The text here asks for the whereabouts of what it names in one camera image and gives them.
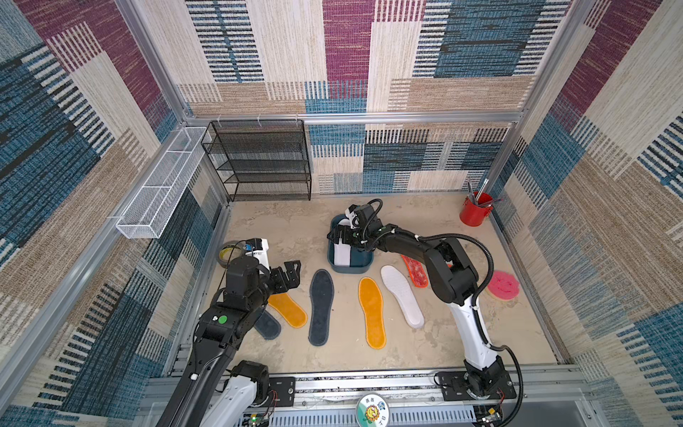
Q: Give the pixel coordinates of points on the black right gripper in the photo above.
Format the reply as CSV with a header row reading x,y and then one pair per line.
x,y
344,237

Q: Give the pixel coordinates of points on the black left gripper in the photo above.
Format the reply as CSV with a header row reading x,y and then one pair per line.
x,y
293,277

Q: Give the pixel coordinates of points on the large white mesh insole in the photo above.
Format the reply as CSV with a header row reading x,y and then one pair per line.
x,y
342,248

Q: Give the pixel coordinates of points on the orange fleece insole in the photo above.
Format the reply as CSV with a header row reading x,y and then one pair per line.
x,y
371,301
289,310

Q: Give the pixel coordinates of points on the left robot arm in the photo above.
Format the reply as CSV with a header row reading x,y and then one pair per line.
x,y
220,331

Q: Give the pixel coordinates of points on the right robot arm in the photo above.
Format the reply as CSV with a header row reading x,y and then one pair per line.
x,y
459,269

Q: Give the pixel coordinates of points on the teal plastic storage box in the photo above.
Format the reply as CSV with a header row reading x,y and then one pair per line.
x,y
361,261

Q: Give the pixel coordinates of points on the dark grey felt insole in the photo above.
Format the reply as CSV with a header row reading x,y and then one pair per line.
x,y
321,293

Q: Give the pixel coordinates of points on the roll of tape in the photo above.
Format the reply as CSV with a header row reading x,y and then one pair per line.
x,y
230,251

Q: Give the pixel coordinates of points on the red patterned insole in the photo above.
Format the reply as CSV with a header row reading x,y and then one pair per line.
x,y
416,272

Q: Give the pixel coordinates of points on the red pen cup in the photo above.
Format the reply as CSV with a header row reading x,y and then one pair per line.
x,y
477,205

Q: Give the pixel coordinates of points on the pink round sponge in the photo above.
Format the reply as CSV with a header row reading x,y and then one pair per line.
x,y
503,286

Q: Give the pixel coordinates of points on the round green sticker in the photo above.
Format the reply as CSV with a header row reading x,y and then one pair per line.
x,y
373,411

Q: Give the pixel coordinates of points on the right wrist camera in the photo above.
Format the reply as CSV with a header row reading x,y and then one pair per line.
x,y
349,219

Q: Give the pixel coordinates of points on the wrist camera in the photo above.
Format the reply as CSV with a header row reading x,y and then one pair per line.
x,y
258,248
349,219

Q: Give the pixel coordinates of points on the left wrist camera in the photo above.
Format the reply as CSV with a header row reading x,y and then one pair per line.
x,y
258,248

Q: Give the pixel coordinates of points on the black wire shelf rack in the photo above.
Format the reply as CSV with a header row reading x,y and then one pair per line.
x,y
260,160

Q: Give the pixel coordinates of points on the white wire mesh basket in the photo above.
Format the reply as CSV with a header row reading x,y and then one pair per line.
x,y
152,207

